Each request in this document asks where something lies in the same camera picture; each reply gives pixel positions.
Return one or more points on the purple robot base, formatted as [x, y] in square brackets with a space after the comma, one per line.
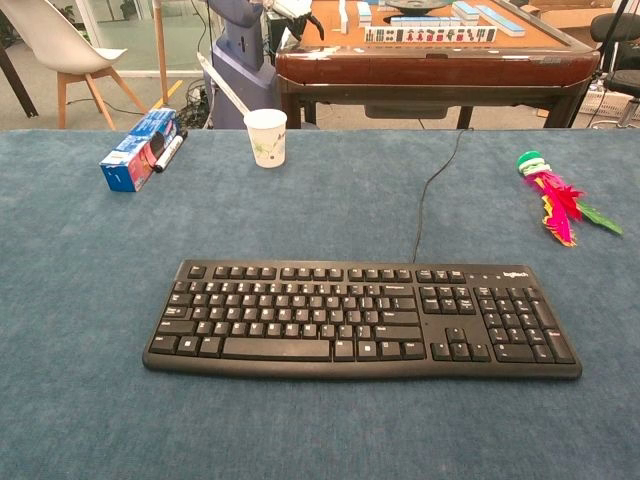
[240, 75]

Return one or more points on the black Logitech keyboard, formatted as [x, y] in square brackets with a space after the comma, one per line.
[300, 320]

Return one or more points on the white paper cup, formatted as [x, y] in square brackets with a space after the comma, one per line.
[266, 138]

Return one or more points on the black and white marker pen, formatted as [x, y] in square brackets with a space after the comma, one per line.
[169, 152]

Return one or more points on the blue table cloth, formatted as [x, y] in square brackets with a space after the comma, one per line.
[320, 425]

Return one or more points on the blue toothpaste box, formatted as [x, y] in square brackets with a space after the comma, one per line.
[137, 150]

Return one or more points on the brown mahjong table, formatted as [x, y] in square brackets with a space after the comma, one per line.
[435, 70]

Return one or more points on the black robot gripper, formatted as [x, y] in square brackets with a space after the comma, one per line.
[305, 22]

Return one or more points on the blue mahjong tile stack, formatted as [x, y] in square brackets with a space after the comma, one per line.
[364, 14]

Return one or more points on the row of upright mahjong tiles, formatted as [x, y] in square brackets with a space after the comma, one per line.
[430, 34]

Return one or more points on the colourful feather shuttlecock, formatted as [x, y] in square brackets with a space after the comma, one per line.
[557, 200]

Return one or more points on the wooden pole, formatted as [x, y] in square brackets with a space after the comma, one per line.
[161, 50]

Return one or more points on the long blue mahjong tile row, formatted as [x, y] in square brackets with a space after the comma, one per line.
[500, 20]

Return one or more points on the white plastic crate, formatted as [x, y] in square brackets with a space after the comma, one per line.
[607, 102]

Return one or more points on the white chair with wooden legs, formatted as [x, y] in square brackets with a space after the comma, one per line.
[65, 45]

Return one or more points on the dark table leg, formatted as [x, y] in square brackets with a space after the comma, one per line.
[17, 85]

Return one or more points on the black office chair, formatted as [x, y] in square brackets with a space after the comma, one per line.
[617, 50]

